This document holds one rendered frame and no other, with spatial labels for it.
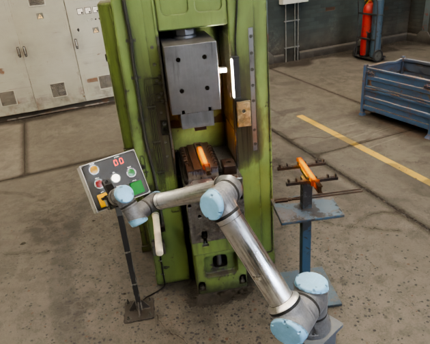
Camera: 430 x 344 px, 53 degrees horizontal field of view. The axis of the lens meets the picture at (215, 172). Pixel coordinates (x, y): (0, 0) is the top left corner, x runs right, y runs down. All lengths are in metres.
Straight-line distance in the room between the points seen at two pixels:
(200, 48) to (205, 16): 0.21
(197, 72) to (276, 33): 7.16
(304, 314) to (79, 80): 6.55
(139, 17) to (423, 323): 2.56
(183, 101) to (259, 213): 1.06
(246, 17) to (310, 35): 7.43
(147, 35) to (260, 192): 1.32
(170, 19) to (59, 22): 5.19
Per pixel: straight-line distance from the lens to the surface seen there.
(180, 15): 2.62
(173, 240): 3.16
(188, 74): 2.53
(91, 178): 2.53
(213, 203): 1.72
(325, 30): 10.30
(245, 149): 2.90
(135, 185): 2.58
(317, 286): 1.99
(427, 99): 5.79
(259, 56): 2.75
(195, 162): 2.84
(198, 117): 2.61
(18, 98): 7.88
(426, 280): 3.52
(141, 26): 2.61
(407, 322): 3.17
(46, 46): 7.72
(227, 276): 3.18
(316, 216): 2.75
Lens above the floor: 2.19
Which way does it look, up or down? 27 degrees down
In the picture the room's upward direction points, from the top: 5 degrees counter-clockwise
